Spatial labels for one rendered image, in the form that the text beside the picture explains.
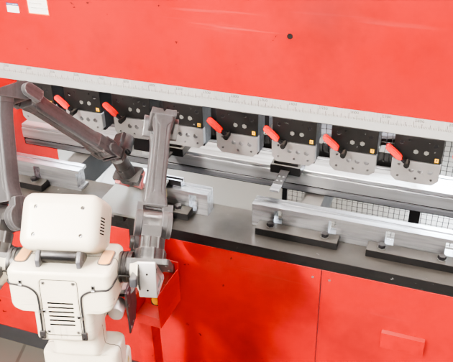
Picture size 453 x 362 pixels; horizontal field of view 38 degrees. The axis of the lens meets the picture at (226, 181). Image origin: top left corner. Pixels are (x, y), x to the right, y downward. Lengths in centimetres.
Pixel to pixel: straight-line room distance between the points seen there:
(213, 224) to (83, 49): 78
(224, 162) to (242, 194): 157
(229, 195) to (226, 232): 181
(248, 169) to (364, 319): 74
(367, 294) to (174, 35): 110
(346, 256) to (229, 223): 45
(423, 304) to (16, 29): 171
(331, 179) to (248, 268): 48
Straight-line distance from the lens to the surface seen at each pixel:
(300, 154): 224
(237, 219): 250
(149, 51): 228
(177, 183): 252
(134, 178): 238
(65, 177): 275
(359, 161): 220
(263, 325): 261
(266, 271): 243
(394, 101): 210
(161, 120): 201
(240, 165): 267
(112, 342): 202
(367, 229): 236
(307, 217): 238
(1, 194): 198
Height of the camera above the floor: 232
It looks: 32 degrees down
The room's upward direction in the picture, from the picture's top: 1 degrees counter-clockwise
